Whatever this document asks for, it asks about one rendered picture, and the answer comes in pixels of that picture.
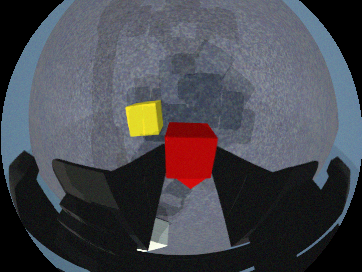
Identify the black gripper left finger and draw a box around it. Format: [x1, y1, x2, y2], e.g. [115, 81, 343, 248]
[52, 144, 166, 250]

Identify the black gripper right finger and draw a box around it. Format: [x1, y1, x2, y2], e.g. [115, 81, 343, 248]
[212, 145, 318, 246]

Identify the yellow cube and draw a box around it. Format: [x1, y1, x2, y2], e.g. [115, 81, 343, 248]
[125, 100, 164, 136]

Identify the red cube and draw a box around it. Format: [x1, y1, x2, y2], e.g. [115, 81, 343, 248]
[165, 123, 217, 180]
[177, 179, 204, 188]

